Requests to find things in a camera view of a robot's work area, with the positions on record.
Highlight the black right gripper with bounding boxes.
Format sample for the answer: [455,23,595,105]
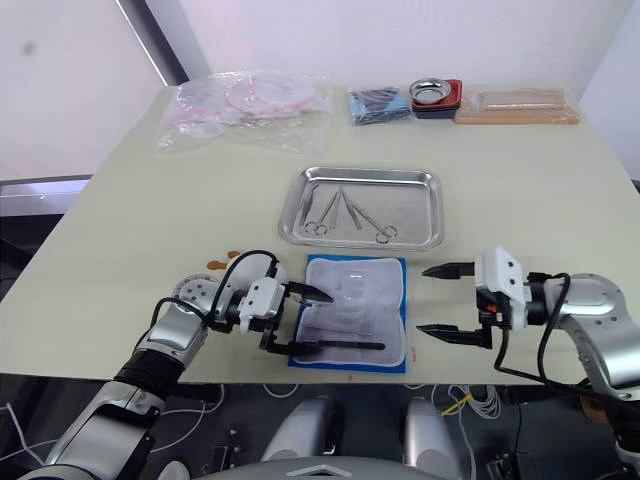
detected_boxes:
[415,261,507,350]

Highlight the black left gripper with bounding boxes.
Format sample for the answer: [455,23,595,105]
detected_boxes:
[258,281,335,357]

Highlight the thin steel instrument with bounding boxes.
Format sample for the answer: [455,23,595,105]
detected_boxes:
[303,324,377,337]

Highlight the blue surgical instrument pack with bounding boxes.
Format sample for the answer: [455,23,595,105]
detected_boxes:
[286,253,411,374]

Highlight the rectangular metal tray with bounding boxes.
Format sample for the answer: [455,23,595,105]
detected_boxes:
[277,166,446,252]

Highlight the black plastic tray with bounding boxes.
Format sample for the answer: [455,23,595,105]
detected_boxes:
[413,102,462,122]

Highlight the red plastic tray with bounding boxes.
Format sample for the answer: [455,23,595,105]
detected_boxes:
[411,78,464,112]

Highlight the folded blue instrument pack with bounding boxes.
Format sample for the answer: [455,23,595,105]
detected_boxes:
[345,85,416,127]

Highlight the grey rounded robot leg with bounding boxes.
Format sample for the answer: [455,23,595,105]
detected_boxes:
[402,396,462,467]
[261,396,347,462]

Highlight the straight steel scissors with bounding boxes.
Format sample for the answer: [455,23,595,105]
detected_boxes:
[344,192,399,245]

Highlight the curved steel forceps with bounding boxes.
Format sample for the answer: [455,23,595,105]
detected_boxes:
[304,183,330,237]

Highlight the steel tweezers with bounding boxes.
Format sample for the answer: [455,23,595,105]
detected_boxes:
[319,191,344,230]
[339,185,365,233]

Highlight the dark grey robot torso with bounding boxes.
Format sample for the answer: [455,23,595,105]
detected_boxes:
[192,455,454,480]

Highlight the round metal bowl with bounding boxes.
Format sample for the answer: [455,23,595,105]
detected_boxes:
[408,77,454,107]

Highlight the clear bag of petri dishes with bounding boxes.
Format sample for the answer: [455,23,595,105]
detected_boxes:
[155,69,336,154]

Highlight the grey side bench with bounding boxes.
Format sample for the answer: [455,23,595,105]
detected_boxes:
[0,173,95,217]

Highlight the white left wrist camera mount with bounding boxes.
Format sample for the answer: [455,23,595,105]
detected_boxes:
[238,276,288,336]

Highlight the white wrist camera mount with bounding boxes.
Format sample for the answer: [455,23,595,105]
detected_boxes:
[238,276,288,336]
[473,245,532,332]

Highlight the black handled instrument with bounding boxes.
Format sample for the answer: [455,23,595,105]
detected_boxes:
[322,341,387,351]

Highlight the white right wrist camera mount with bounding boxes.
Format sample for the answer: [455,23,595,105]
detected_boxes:
[473,245,532,332]

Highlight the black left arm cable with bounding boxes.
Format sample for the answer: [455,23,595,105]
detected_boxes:
[153,249,282,334]

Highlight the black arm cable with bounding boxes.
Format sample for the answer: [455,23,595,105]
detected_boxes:
[493,272,609,397]
[153,249,282,334]

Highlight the yellow floor cable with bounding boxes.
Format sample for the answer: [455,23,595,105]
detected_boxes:
[439,392,474,417]

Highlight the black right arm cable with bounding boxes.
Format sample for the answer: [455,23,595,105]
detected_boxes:
[493,272,609,397]

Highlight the white floor cable bundle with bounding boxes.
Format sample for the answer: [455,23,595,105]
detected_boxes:
[413,383,503,420]

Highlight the dark window frame post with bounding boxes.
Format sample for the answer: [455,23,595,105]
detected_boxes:
[115,0,210,88]

